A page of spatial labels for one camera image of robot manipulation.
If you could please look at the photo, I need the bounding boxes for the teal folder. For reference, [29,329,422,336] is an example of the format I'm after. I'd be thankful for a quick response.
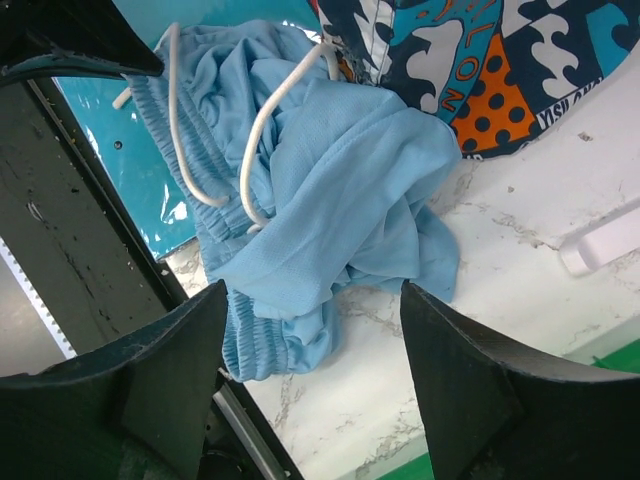
[55,1,320,260]

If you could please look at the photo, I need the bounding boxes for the light blue shorts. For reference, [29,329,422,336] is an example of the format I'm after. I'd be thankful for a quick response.
[128,20,461,382]

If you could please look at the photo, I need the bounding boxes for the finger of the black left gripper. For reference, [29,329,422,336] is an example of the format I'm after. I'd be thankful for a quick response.
[1,0,164,83]

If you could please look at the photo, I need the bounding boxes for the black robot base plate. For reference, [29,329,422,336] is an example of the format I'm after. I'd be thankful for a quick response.
[0,77,301,480]

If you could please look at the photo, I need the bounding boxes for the white metal clothes rack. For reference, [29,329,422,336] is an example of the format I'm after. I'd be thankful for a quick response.
[558,199,639,277]

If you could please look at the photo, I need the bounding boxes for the light blue cable duct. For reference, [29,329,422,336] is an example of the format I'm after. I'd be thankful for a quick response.
[1,239,77,360]

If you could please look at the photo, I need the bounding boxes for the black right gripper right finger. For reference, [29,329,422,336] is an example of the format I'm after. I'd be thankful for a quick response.
[400,282,639,479]

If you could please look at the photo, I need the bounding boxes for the green plastic bin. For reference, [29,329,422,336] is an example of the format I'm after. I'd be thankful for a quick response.
[586,339,640,374]

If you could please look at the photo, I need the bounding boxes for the colourful cartoon print shorts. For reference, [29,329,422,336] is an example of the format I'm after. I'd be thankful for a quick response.
[312,0,639,159]

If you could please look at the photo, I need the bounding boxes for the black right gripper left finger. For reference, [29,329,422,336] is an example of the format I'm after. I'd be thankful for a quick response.
[1,282,227,479]

